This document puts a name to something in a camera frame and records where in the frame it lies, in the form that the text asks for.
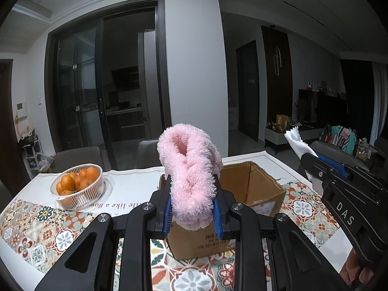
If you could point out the grey dining chair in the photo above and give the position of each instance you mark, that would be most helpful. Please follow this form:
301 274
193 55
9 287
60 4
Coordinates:
78 157
147 154
336 154
6 194

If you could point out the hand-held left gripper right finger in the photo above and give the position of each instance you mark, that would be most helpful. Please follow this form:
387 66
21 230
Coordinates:
217 218

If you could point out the tall dark cabinet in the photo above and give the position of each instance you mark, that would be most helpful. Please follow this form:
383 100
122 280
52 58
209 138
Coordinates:
275 81

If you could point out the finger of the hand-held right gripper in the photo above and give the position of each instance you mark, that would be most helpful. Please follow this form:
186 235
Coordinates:
313 169
336 165

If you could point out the white wall intercom panel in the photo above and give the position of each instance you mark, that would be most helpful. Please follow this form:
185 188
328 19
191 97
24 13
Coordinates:
21 110

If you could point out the white storage rack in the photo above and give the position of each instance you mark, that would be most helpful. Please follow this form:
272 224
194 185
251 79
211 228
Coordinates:
33 154

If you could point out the brown paper packages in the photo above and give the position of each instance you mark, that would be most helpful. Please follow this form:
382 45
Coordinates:
282 121

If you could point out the dark interior door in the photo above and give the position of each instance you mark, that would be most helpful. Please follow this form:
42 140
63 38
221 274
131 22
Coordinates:
247 91

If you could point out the white low sideboard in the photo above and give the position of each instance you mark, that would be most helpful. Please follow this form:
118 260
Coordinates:
275 138

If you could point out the pink fluffy headband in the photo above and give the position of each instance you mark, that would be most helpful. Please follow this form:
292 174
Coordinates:
188 188

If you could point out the white plastic basket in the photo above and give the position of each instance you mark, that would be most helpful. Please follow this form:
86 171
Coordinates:
85 197

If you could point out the brown cardboard box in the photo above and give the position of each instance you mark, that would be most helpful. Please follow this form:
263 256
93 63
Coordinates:
260 188

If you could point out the white towel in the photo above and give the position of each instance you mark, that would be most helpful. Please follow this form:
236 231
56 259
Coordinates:
298 145

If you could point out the colourful bags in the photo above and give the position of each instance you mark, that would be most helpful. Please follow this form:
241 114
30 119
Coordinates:
341 138

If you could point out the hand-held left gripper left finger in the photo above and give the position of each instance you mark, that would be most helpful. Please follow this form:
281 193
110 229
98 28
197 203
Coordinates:
168 215

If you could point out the dark sliding glass door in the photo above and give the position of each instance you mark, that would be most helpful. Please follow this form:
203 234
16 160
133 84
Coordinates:
81 91

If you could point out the person's right hand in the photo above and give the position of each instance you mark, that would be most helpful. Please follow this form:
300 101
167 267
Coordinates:
353 263

